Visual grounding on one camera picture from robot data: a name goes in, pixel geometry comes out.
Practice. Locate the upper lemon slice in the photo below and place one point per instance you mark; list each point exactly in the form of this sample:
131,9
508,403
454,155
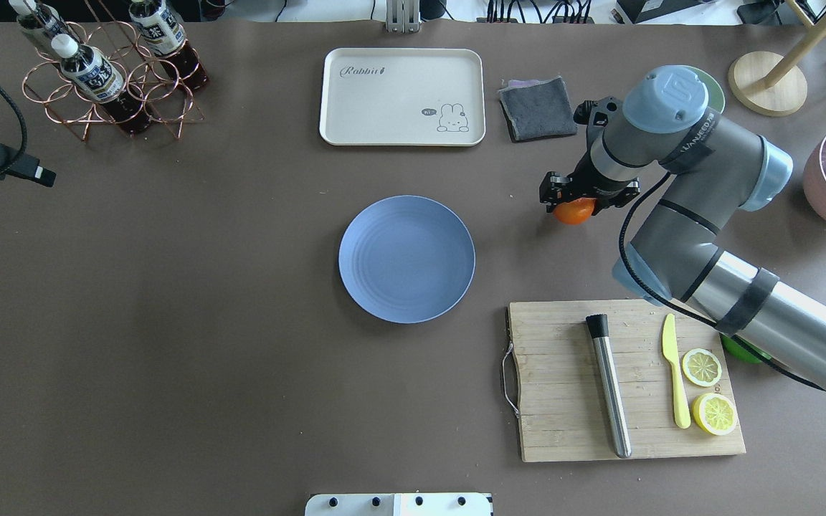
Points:
702,368

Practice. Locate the orange mandarin fruit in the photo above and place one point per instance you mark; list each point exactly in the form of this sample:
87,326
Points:
575,212

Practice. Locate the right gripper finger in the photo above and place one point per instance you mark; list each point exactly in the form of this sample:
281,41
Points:
617,201
554,191

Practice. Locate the front tea bottle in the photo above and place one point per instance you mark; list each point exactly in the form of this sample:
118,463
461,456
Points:
96,77

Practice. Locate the bamboo cutting board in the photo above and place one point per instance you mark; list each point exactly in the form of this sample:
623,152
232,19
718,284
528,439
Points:
562,415

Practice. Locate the green lime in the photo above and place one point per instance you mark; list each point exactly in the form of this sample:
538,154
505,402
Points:
735,349

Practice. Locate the steel muddler black tip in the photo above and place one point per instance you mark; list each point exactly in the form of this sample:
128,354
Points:
598,329

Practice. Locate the mint green bowl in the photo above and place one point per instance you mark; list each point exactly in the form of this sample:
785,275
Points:
716,96

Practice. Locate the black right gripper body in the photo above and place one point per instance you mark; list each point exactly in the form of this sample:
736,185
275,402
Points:
589,178

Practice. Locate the lemon slice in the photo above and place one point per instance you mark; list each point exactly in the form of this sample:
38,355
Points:
715,413
702,368

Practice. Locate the white panel with black knobs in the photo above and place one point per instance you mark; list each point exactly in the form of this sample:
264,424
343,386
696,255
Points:
411,503

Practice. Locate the cream rabbit tray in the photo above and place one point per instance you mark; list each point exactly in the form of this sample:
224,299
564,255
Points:
402,97

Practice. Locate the copper wire bottle rack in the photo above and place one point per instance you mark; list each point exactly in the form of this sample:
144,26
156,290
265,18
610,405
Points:
169,104

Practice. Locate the blue round plate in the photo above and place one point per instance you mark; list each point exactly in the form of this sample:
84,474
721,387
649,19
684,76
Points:
407,259

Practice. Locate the tea bottle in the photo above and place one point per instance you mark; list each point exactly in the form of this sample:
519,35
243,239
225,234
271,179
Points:
40,24
164,35
96,77

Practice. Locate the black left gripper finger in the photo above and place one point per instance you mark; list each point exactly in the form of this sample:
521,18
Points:
25,166

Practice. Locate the grey folded cloth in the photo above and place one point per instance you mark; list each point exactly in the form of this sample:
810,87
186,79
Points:
537,109

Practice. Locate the grey metal bracket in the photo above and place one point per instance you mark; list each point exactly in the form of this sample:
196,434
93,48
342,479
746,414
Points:
403,16

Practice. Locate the left back tea bottle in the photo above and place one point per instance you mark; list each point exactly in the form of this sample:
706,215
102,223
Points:
40,24

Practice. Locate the yellow plastic knife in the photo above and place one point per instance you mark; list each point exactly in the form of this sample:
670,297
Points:
669,347

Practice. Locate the wooden stand with round base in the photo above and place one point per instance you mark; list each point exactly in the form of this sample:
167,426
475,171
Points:
772,84

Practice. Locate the lower lemon slice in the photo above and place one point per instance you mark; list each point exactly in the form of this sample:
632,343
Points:
715,413

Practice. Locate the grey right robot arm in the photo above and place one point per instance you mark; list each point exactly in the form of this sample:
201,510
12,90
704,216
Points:
718,168

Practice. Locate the right back tea bottle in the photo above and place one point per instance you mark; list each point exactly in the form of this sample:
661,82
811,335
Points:
164,35

